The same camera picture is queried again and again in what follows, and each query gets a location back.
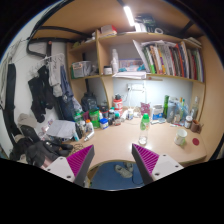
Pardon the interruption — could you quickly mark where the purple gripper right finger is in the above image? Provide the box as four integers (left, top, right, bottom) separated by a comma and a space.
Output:
132, 144, 183, 185

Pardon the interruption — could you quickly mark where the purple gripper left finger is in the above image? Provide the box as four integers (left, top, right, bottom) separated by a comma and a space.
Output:
46, 145, 95, 187

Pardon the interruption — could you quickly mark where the white paper sheet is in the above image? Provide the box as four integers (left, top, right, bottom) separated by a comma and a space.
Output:
47, 120, 75, 139

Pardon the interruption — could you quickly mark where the clear bottle green cap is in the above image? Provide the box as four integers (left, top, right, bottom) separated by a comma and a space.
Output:
138, 113, 150, 145

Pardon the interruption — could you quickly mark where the dark red round coaster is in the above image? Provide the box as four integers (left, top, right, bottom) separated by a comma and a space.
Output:
192, 138, 200, 146

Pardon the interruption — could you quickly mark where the white jar blue lid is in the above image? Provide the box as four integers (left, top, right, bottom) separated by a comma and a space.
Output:
100, 118, 109, 129

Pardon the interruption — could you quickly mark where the green container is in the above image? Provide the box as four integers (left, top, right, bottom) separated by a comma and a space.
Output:
89, 110, 100, 129

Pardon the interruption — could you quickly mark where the pink snack bag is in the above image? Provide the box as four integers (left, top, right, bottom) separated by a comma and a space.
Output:
140, 103, 150, 115

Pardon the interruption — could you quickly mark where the brown cup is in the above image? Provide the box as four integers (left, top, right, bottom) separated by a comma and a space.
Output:
191, 120, 201, 133

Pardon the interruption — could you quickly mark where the small jar white lid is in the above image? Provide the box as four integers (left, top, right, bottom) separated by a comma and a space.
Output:
184, 115, 193, 129

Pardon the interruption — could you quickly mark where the black backpack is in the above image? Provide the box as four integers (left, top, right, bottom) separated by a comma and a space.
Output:
81, 92, 97, 111

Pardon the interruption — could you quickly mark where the green glass bottle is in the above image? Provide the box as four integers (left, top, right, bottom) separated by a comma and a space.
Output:
163, 95, 169, 119

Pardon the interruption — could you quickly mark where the red white jar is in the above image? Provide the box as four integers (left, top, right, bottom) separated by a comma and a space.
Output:
113, 94, 123, 111

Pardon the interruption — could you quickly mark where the black jacket hanging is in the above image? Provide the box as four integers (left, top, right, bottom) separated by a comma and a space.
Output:
28, 66, 54, 123

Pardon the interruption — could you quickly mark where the clear plastic storage box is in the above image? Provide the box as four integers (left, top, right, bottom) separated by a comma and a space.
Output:
71, 61, 91, 78

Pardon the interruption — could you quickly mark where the grey shirt hanging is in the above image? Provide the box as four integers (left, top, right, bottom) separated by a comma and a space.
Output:
49, 57, 63, 97

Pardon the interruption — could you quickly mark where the row of books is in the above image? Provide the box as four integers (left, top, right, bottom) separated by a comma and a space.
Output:
133, 40, 204, 82

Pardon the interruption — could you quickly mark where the white plastic bottle on shelf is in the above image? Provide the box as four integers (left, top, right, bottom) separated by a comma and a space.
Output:
111, 49, 119, 74

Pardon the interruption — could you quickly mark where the ceiling light strip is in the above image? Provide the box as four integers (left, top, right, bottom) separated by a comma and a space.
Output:
123, 6, 135, 26

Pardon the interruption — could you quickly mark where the wall power socket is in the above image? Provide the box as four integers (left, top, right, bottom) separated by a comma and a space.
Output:
127, 84, 145, 92

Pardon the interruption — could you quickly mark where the wooden wall shelf unit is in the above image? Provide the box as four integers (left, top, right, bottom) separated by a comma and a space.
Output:
65, 29, 206, 122

